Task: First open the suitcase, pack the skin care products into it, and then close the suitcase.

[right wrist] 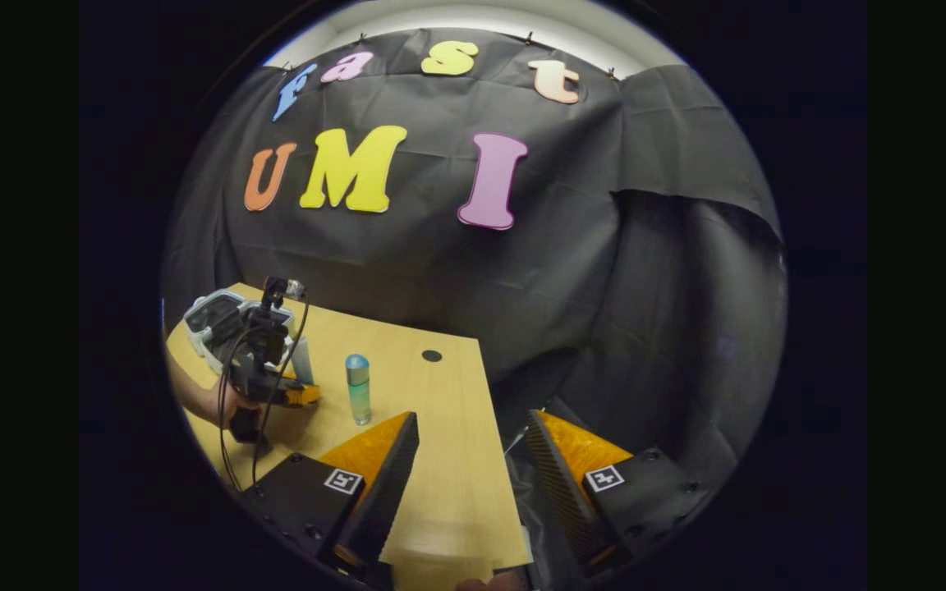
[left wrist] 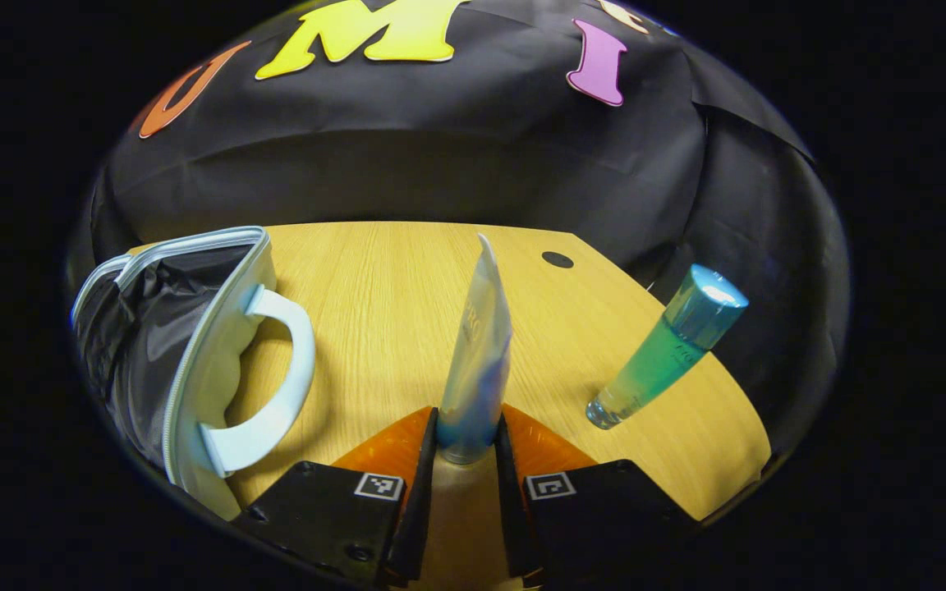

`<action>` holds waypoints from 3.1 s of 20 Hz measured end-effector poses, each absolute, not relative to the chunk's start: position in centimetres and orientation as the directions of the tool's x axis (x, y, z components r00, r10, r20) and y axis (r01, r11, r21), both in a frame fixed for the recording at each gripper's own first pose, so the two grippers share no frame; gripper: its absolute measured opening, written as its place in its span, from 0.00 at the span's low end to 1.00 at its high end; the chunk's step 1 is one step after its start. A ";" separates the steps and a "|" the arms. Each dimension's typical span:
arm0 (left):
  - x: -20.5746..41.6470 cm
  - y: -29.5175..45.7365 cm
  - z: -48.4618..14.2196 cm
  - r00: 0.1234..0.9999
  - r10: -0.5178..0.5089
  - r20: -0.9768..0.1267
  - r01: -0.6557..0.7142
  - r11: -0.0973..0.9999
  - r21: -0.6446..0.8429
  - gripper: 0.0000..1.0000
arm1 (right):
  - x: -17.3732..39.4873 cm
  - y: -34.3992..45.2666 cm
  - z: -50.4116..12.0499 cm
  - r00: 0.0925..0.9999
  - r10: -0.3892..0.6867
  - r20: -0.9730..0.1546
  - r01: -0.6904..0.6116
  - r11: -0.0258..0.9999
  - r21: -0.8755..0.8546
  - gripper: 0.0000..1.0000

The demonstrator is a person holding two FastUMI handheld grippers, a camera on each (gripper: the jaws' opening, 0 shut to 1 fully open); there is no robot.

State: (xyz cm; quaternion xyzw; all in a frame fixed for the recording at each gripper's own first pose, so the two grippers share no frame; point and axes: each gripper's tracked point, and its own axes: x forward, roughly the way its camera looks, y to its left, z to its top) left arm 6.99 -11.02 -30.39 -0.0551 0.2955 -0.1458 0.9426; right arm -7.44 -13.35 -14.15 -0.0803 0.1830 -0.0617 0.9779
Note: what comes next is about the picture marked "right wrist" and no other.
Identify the light blue suitcase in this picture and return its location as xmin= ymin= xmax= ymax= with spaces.
xmin=184 ymin=289 xmax=297 ymax=376

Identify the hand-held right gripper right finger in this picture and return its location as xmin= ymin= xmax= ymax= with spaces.
xmin=522 ymin=409 xmax=718 ymax=578

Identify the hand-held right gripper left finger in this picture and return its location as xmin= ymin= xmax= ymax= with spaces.
xmin=241 ymin=410 xmax=421 ymax=580

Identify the blue capped clear bottle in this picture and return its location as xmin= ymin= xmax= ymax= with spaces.
xmin=345 ymin=354 xmax=373 ymax=426

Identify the black backdrop cloth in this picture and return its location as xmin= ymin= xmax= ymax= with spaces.
xmin=161 ymin=29 xmax=788 ymax=575

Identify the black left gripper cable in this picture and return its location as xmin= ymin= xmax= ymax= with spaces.
xmin=217 ymin=283 xmax=311 ymax=493

